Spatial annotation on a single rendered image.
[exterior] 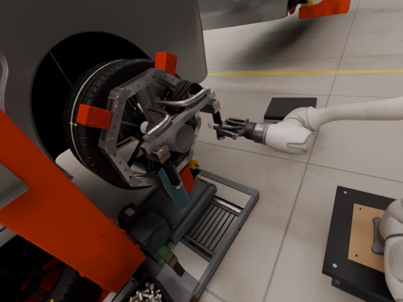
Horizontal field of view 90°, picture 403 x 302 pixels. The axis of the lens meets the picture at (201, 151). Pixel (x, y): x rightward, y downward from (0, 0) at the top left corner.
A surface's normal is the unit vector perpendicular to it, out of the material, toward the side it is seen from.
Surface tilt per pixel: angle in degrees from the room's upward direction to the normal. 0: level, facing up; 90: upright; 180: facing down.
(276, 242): 0
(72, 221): 90
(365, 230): 3
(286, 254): 0
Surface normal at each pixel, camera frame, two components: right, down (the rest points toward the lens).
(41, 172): 0.77, 0.25
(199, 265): -0.23, -0.75
